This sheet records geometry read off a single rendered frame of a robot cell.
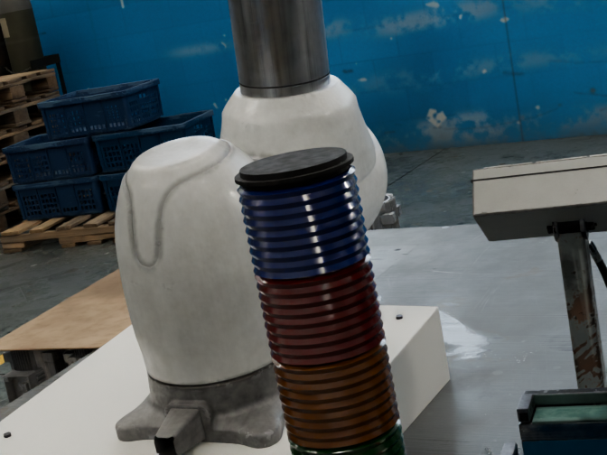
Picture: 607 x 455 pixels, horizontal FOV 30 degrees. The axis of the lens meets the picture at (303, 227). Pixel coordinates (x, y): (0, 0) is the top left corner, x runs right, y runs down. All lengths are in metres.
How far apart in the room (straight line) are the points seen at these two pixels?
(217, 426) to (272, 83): 0.36
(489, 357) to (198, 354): 0.45
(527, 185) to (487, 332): 0.44
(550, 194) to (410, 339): 0.27
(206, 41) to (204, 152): 6.61
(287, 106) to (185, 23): 6.57
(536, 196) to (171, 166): 0.34
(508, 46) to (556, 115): 0.49
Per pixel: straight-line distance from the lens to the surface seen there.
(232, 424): 1.11
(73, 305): 3.77
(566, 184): 1.08
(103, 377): 1.33
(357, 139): 1.24
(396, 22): 7.03
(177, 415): 1.11
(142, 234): 1.08
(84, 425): 1.23
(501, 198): 1.09
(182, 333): 1.09
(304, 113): 1.20
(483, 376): 1.36
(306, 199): 0.53
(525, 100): 6.83
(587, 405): 0.97
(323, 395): 0.57
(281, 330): 0.56
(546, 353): 1.40
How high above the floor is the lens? 1.32
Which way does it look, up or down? 13 degrees down
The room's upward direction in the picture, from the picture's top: 11 degrees counter-clockwise
